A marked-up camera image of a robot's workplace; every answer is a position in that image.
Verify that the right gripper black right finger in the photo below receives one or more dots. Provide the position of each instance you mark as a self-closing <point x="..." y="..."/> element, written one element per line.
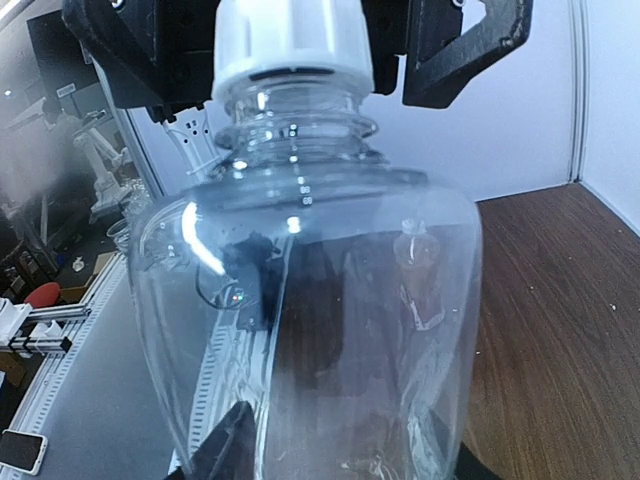
<point x="469" y="467"/>

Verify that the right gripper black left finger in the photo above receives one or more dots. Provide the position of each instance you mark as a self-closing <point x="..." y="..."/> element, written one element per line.
<point x="228" y="452"/>

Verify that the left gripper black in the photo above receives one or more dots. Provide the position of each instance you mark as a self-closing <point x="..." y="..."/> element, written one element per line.
<point x="441" y="58"/>

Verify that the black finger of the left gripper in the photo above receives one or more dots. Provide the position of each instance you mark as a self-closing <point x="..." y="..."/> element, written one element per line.
<point x="156" y="55"/>

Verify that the white cap of clear bottle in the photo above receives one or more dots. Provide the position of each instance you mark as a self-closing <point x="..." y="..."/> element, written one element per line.
<point x="255" y="39"/>

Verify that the clear plastic bottle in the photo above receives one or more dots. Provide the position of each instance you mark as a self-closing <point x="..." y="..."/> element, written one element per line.
<point x="343" y="386"/>

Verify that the amber tea bottle red label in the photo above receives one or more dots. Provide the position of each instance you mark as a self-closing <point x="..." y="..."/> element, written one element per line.
<point x="419" y="258"/>

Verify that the white cap of tea bottle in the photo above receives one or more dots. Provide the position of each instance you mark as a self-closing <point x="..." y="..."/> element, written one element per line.
<point x="413" y="227"/>

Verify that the left circuit board with LEDs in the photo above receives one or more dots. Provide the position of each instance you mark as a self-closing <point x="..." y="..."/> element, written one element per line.
<point x="219" y="290"/>

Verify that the white smartphone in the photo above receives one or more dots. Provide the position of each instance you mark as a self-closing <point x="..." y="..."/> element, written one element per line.
<point x="23" y="452"/>

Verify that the red round object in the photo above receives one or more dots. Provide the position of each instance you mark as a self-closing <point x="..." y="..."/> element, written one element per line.
<point x="44" y="296"/>

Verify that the left aluminium frame post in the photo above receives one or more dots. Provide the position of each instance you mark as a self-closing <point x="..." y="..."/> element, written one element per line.
<point x="139" y="132"/>

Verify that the aluminium frame post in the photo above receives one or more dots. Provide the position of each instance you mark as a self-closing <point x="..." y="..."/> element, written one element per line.
<point x="139" y="132"/>
<point x="580" y="44"/>

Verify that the right aluminium frame post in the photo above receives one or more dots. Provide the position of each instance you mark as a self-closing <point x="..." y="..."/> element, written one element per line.
<point x="580" y="44"/>

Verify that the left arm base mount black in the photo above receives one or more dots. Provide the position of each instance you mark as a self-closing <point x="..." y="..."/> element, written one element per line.
<point x="257" y="264"/>

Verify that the front aluminium rail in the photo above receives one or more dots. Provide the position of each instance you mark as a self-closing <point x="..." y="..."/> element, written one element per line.
<point x="97" y="405"/>

